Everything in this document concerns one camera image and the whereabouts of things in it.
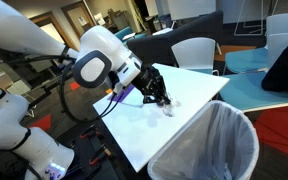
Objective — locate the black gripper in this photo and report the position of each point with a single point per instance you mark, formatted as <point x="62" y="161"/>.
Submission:
<point x="150" y="83"/>

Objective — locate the clear plastic object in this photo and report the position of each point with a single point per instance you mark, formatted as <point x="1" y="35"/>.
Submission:
<point x="169" y="110"/>

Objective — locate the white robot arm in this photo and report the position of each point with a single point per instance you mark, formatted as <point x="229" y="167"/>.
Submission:
<point x="97" y="43"/>

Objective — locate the white bin with plastic liner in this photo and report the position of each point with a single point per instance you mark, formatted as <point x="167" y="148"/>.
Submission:
<point x="217" y="143"/>

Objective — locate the wooden door with paper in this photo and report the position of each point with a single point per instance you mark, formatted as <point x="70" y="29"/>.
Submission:
<point x="79" y="18"/>

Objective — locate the purple paper sheet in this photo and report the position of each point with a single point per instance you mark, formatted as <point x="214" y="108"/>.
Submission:
<point x="124" y="95"/>

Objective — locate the white plastic chair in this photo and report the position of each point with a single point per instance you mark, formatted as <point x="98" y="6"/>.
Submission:
<point x="194" y="53"/>

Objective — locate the teal lounge chair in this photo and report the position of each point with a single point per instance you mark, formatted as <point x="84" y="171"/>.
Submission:
<point x="127" y="33"/>

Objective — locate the dark grey sofa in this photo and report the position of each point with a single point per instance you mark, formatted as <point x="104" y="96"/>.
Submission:
<point x="184" y="30"/>

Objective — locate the teal seat chair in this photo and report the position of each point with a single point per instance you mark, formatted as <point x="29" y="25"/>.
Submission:
<point x="247" y="90"/>

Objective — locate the white board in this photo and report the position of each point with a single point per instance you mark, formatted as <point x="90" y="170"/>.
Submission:
<point x="190" y="8"/>

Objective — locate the black jacket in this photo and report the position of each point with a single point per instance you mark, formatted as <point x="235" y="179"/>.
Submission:
<point x="287" y="70"/>

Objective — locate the teal chair with white back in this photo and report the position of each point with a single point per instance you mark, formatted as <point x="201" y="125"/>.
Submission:
<point x="277" y="33"/>

